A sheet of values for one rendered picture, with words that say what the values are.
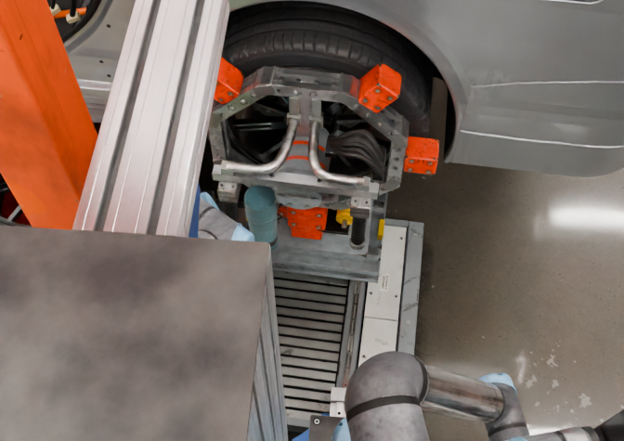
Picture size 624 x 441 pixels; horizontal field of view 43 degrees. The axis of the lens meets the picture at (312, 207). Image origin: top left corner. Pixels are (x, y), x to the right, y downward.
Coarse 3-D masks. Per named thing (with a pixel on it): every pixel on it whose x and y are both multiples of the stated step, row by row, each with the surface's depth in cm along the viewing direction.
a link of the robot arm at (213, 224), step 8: (208, 208) 155; (200, 216) 153; (208, 216) 153; (216, 216) 154; (224, 216) 154; (200, 224) 153; (208, 224) 153; (216, 224) 152; (224, 224) 152; (232, 224) 153; (240, 224) 154; (200, 232) 150; (208, 232) 150; (216, 232) 150; (224, 232) 151; (232, 232) 151; (240, 232) 152; (248, 232) 153; (248, 240) 152
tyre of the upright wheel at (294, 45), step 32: (256, 32) 200; (288, 32) 196; (320, 32) 196; (352, 32) 198; (384, 32) 203; (256, 64) 201; (288, 64) 199; (320, 64) 198; (352, 64) 196; (416, 64) 209; (416, 96) 205; (416, 128) 214
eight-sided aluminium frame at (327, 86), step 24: (264, 72) 196; (288, 72) 196; (312, 72) 196; (240, 96) 200; (264, 96) 198; (288, 96) 197; (312, 96) 196; (336, 96) 194; (216, 120) 209; (384, 120) 200; (216, 144) 219; (384, 168) 226; (384, 192) 227
